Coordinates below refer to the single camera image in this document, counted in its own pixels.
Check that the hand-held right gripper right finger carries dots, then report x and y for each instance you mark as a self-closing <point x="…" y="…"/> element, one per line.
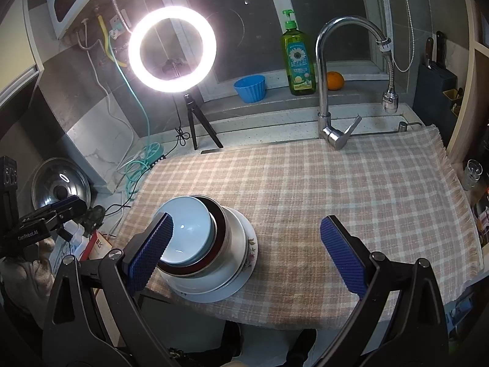
<point x="345" y="260"/>

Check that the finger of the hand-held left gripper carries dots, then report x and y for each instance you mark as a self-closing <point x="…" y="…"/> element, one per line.
<point x="57" y="223"/>
<point x="70" y="202"/>

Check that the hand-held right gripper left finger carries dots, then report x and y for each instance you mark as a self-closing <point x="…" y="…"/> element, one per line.
<point x="151" y="252"/>

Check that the small white bowl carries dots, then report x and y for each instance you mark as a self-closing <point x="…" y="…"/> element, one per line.
<point x="191" y="229"/>

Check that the red steel bowl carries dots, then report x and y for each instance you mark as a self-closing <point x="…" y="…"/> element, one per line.
<point x="219" y="229"/>

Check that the large steel bowl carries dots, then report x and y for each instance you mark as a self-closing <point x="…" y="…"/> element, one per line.
<point x="235" y="241"/>

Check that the floral deep plate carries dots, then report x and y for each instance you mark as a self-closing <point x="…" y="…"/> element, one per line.
<point x="252" y="252"/>

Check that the green object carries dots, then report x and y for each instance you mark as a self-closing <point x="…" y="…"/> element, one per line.
<point x="93" y="218"/>

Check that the steel pot lid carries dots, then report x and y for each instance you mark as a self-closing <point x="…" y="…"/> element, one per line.
<point x="57" y="176"/>

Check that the red box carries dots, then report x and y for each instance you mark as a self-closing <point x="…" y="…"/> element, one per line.
<point x="95" y="248"/>

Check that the checkered cloth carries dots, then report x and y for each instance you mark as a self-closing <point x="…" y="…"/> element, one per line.
<point x="305" y="183"/>

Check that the black inline remote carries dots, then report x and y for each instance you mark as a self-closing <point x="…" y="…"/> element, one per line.
<point x="158" y="159"/>

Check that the person's dark shoe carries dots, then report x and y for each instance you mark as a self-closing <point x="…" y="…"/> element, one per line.
<point x="301" y="346"/>
<point x="233" y="340"/>

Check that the black tripod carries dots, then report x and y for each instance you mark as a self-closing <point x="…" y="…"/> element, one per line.
<point x="193" y="122"/>

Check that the sink soap dispenser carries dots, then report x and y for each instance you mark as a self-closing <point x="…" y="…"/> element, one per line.
<point x="407" y="125"/>

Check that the drinking glass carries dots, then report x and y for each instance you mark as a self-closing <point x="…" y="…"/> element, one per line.
<point x="472" y="174"/>

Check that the chrome faucet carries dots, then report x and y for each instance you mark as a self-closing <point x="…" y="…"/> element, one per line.
<point x="324" y="84"/>

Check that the orange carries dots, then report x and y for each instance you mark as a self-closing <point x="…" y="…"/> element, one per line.
<point x="335" y="81"/>

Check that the flexible faucet sprayer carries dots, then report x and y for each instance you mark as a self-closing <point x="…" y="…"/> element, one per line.
<point x="390" y="76"/>

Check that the blue ribbed cup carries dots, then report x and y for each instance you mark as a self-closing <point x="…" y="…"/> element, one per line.
<point x="250" y="88"/>

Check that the dark knife block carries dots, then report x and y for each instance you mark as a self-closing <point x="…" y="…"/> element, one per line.
<point x="435" y="88"/>

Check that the yellow utensil holder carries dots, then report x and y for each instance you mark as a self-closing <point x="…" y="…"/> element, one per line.
<point x="452" y="97"/>

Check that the green dish soap bottle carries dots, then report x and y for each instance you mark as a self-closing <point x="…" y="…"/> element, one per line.
<point x="300" y="61"/>

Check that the kitchen knife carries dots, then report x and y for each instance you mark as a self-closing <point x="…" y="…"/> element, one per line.
<point x="429" y="51"/>
<point x="440" y="47"/>

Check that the wooden shelf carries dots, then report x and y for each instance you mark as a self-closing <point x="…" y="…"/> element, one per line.
<point x="477" y="65"/>

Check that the window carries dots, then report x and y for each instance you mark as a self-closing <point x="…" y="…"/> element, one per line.
<point x="248" y="26"/>

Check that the wall socket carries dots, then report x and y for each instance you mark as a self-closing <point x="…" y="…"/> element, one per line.
<point x="114" y="26"/>

